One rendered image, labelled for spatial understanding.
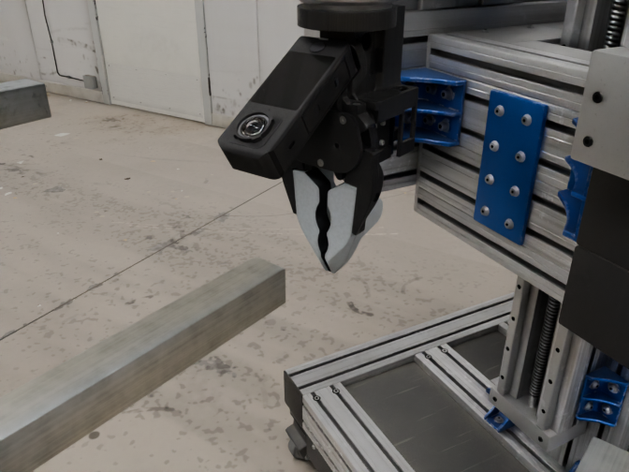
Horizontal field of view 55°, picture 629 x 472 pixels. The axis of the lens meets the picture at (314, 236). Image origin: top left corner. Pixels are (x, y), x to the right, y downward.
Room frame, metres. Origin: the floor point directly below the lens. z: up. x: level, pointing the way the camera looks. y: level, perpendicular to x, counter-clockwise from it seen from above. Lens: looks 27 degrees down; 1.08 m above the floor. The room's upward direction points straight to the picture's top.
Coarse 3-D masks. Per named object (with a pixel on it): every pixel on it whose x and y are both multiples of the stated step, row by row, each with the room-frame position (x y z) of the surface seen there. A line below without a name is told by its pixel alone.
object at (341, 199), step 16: (336, 192) 0.42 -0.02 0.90; (352, 192) 0.42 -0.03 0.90; (336, 208) 0.42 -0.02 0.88; (352, 208) 0.41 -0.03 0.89; (336, 224) 0.42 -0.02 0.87; (352, 224) 0.41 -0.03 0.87; (368, 224) 0.45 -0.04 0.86; (336, 240) 0.42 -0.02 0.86; (352, 240) 0.42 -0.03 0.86; (336, 256) 0.43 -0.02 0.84
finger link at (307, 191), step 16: (304, 176) 0.44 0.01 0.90; (320, 176) 0.45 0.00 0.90; (304, 192) 0.44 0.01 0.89; (320, 192) 0.44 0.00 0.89; (304, 208) 0.44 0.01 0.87; (320, 208) 0.44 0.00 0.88; (304, 224) 0.44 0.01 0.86; (320, 224) 0.44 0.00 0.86; (320, 240) 0.44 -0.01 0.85; (320, 256) 0.43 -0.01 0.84
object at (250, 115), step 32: (288, 64) 0.42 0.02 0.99; (320, 64) 0.41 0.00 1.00; (352, 64) 0.43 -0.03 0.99; (256, 96) 0.40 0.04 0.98; (288, 96) 0.39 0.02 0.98; (320, 96) 0.39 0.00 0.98; (256, 128) 0.37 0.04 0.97; (288, 128) 0.37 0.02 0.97; (256, 160) 0.35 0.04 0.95; (288, 160) 0.37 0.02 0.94
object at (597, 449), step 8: (592, 440) 0.21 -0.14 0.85; (600, 440) 0.21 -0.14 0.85; (592, 448) 0.21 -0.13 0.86; (600, 448) 0.21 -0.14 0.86; (608, 448) 0.21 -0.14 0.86; (616, 448) 0.21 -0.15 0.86; (584, 456) 0.20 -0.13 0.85; (592, 456) 0.20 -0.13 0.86; (600, 456) 0.20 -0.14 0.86; (608, 456) 0.20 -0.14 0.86; (616, 456) 0.20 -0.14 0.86; (624, 456) 0.20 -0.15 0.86; (584, 464) 0.20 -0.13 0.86; (592, 464) 0.20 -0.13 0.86; (600, 464) 0.20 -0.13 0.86; (608, 464) 0.20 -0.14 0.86; (616, 464) 0.20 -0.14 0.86; (624, 464) 0.20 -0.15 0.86
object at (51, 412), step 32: (224, 288) 0.34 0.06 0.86; (256, 288) 0.35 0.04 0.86; (160, 320) 0.31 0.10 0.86; (192, 320) 0.31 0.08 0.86; (224, 320) 0.32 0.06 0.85; (256, 320) 0.35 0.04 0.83; (96, 352) 0.28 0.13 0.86; (128, 352) 0.28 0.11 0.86; (160, 352) 0.28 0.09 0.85; (192, 352) 0.30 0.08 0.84; (32, 384) 0.25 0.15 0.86; (64, 384) 0.25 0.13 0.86; (96, 384) 0.25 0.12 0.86; (128, 384) 0.26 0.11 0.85; (160, 384) 0.28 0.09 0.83; (0, 416) 0.22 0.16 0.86; (32, 416) 0.22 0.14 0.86; (64, 416) 0.23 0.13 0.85; (96, 416) 0.25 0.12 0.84; (0, 448) 0.21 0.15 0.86; (32, 448) 0.22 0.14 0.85; (64, 448) 0.23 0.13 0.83
